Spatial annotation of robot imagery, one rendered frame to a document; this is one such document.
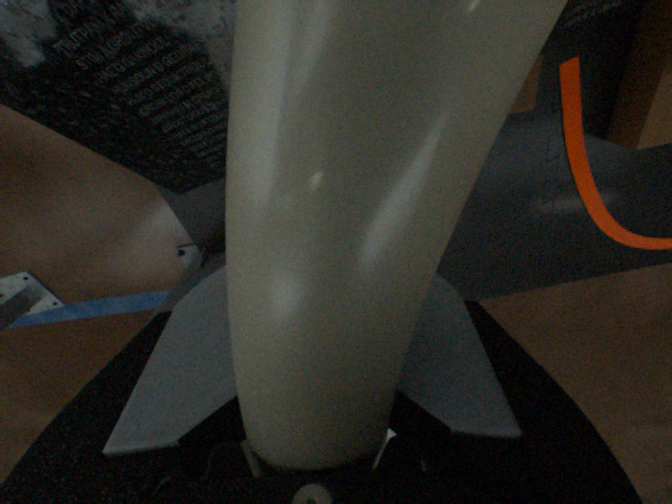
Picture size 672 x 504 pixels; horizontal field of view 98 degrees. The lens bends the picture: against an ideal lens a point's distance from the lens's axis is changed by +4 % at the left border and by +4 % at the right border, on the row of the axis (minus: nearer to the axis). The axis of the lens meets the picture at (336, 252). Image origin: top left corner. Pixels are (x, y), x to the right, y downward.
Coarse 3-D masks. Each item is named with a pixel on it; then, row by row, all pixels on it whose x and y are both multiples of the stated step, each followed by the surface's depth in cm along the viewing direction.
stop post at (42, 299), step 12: (12, 276) 121; (24, 276) 121; (0, 288) 125; (12, 288) 125; (24, 288) 123; (36, 288) 125; (0, 300) 119; (12, 300) 119; (24, 300) 122; (36, 300) 126; (48, 300) 129; (60, 300) 130; (0, 312) 114; (12, 312) 118; (24, 312) 121; (36, 312) 133; (0, 324) 113
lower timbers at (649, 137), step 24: (648, 24) 71; (648, 48) 72; (624, 72) 79; (648, 72) 73; (624, 96) 80; (648, 96) 74; (624, 120) 81; (648, 120) 76; (624, 144) 83; (648, 144) 79
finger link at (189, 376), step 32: (224, 288) 9; (192, 320) 8; (224, 320) 8; (160, 352) 7; (192, 352) 7; (224, 352) 7; (160, 384) 6; (192, 384) 6; (224, 384) 6; (128, 416) 6; (160, 416) 6; (192, 416) 6; (224, 416) 6; (128, 448) 5; (160, 448) 5; (192, 448) 6
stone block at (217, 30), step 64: (0, 0) 16; (64, 0) 17; (128, 0) 18; (192, 0) 18; (576, 0) 24; (640, 0) 26; (0, 64) 20; (64, 64) 20; (128, 64) 21; (192, 64) 22; (64, 128) 26; (128, 128) 27; (192, 128) 29
